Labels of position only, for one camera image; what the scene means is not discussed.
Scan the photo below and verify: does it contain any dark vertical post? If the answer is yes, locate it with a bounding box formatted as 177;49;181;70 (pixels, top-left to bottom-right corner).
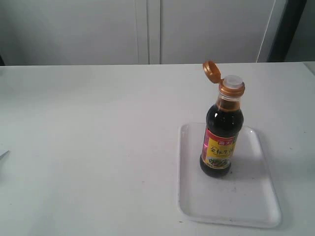
267;0;307;62

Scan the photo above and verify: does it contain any soy sauce bottle gold cap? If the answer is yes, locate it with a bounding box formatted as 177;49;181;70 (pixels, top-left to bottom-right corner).
199;61;245;177

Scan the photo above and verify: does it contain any white plastic tray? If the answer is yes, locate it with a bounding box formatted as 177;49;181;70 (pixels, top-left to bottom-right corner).
177;123;282;228

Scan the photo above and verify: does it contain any white cabinet with doors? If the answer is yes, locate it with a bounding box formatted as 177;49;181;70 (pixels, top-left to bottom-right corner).
0;0;287;65

